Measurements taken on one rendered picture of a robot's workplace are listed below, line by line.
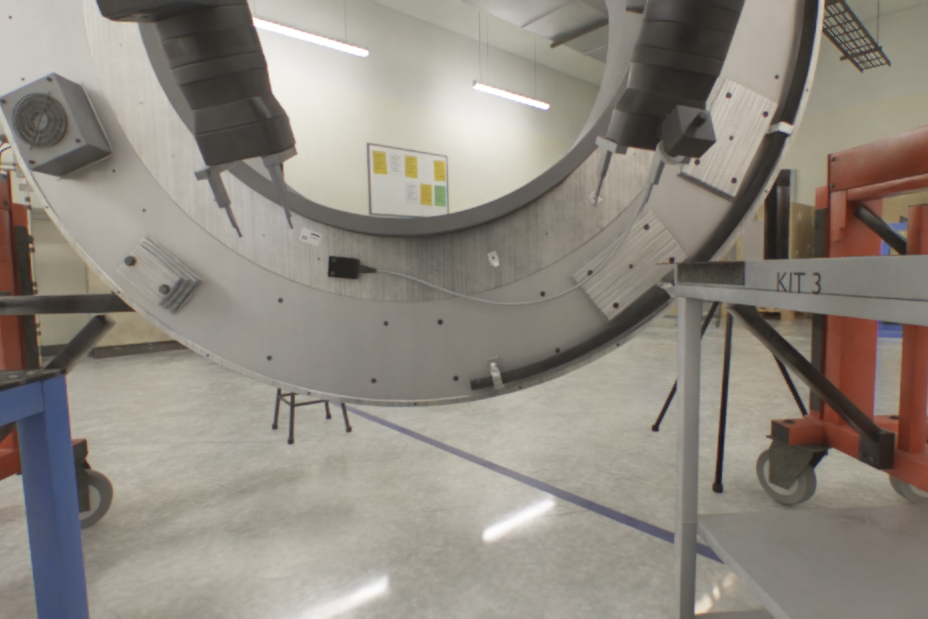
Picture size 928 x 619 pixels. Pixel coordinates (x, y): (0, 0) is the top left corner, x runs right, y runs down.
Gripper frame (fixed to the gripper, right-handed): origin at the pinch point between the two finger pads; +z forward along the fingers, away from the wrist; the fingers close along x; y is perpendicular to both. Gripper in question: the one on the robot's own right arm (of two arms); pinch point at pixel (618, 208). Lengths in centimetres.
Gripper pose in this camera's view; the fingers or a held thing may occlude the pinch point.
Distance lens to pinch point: 54.1
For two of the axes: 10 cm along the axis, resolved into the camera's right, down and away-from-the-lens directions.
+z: -1.6, 8.8, 4.5
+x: 9.8, 0.8, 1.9
